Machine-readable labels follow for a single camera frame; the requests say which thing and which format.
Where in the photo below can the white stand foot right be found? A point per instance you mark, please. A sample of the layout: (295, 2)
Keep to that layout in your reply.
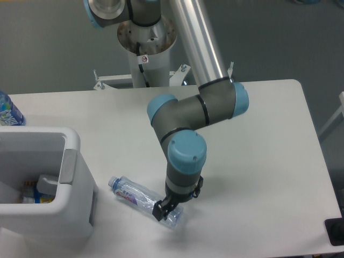
(230, 71)

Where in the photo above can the white plastic trash can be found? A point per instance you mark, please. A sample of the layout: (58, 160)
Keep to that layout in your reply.
(27, 153)

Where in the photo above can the black clamp on table edge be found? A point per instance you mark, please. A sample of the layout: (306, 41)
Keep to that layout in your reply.
(334, 228)

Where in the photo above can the blue labelled water bottle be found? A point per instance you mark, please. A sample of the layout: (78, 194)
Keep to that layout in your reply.
(10, 114)

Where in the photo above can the white stand foot left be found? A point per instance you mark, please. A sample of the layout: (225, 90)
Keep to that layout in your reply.
(112, 81)

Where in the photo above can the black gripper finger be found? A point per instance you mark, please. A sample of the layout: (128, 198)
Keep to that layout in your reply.
(163, 208)
(197, 189)

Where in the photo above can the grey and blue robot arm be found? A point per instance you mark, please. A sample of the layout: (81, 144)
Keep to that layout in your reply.
(175, 121)

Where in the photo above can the white metal frame at right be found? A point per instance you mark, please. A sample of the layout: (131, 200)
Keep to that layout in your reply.
(333, 122)

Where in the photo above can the blue yellow snack packet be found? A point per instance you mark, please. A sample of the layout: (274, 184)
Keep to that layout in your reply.
(31, 195)

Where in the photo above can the white paper wrapper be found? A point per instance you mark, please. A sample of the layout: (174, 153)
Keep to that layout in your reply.
(47, 184)

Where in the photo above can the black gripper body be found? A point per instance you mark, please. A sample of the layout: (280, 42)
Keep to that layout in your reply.
(173, 199)

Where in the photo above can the clear plastic water bottle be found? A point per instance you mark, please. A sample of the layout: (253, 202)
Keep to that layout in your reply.
(142, 199)

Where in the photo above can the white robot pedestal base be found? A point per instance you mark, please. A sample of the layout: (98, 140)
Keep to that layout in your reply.
(148, 50)

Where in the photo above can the white stand foot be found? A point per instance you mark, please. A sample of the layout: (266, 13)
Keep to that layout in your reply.
(112, 81)
(230, 71)

